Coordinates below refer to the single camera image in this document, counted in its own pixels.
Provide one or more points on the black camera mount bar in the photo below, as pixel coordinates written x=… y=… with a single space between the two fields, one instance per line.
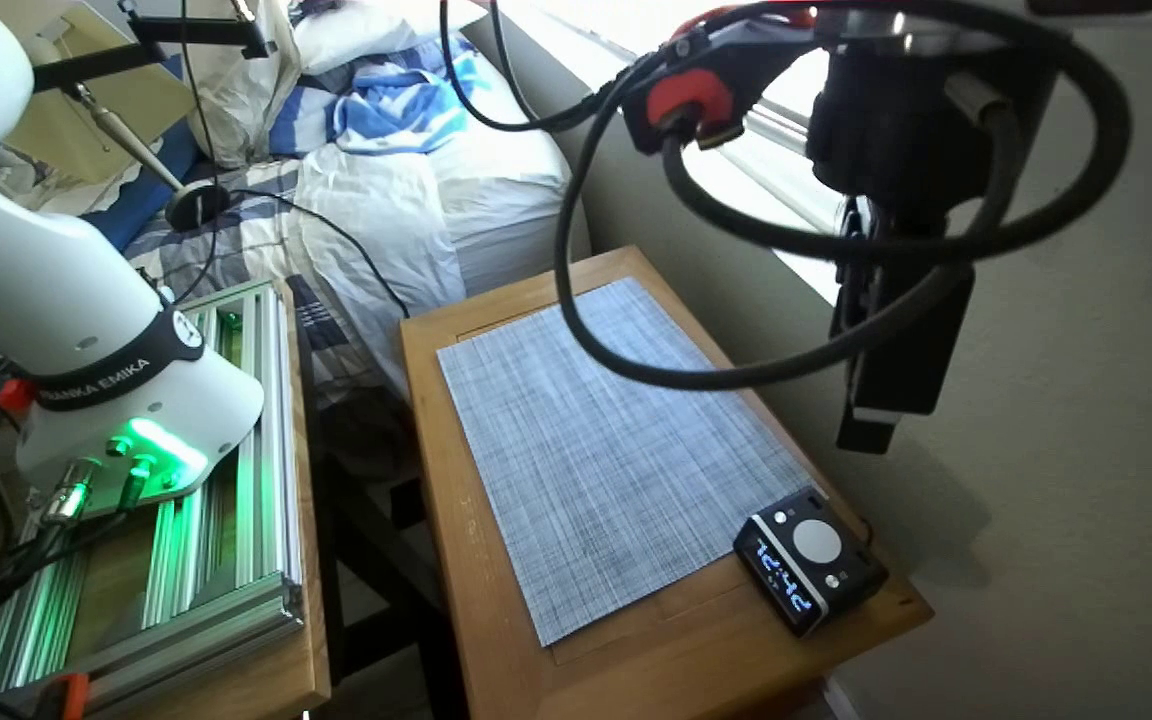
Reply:
x=188 y=28

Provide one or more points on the black cube alarm clock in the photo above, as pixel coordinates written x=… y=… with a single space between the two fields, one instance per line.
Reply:
x=818 y=542

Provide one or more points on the small red button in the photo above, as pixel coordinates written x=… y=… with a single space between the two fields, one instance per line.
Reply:
x=13 y=396

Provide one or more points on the white bed duvet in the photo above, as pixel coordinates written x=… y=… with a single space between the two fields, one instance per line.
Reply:
x=482 y=202

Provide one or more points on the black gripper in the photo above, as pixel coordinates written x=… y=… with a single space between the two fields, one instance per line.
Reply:
x=920 y=132

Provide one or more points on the beige cardboard sheet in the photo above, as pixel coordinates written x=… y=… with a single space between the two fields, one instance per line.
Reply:
x=99 y=121

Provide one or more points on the round black puck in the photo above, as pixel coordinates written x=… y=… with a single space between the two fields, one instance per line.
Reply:
x=200 y=206

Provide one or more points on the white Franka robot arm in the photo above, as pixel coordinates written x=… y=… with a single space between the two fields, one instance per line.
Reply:
x=43 y=295

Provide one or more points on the wooden side table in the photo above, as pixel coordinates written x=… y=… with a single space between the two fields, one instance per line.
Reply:
x=601 y=674

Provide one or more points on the grey woven placemat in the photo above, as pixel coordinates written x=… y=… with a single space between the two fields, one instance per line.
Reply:
x=590 y=440

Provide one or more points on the blue and white cloth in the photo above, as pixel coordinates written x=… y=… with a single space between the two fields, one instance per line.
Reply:
x=391 y=100

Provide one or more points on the aluminium rail platform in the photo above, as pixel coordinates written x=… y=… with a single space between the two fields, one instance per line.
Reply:
x=220 y=534

